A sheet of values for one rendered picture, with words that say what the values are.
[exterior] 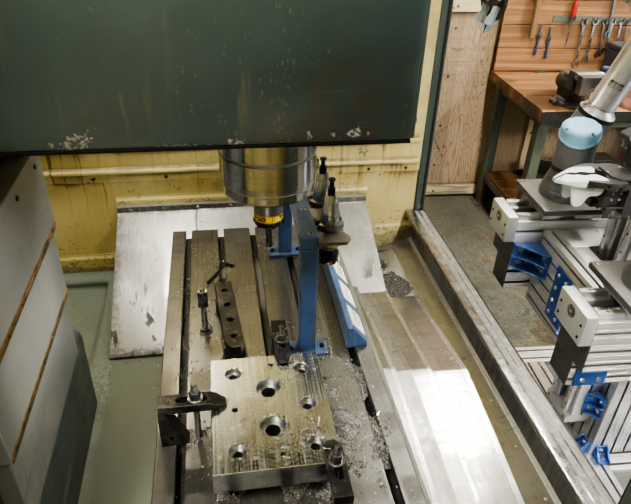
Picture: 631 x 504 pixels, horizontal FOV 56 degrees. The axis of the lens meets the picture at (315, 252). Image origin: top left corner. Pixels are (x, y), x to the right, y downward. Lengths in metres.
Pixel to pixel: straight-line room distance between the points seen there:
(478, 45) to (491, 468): 2.90
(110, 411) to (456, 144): 3.01
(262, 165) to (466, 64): 3.14
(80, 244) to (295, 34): 1.62
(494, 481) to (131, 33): 1.20
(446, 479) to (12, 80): 1.17
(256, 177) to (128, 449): 0.95
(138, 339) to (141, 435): 0.35
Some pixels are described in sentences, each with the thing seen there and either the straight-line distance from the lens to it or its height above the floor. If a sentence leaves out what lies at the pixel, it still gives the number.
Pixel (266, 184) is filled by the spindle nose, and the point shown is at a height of 1.47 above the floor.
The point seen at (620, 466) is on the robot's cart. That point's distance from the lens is 2.35.
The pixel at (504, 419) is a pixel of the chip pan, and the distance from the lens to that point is 1.70.
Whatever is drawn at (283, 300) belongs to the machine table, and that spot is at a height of 0.90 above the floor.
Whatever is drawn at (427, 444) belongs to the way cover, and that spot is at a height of 0.73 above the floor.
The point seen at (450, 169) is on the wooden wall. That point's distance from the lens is 4.20.
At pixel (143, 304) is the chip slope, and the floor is 0.70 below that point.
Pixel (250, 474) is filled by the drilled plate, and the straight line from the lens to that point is 1.12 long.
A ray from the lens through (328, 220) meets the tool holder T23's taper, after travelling 1.29.
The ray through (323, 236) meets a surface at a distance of 1.27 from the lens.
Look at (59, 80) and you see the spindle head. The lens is 0.83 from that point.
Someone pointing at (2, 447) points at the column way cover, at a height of 1.11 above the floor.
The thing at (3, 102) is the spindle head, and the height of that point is 1.62.
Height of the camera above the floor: 1.87
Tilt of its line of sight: 33 degrees down
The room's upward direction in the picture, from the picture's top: 2 degrees clockwise
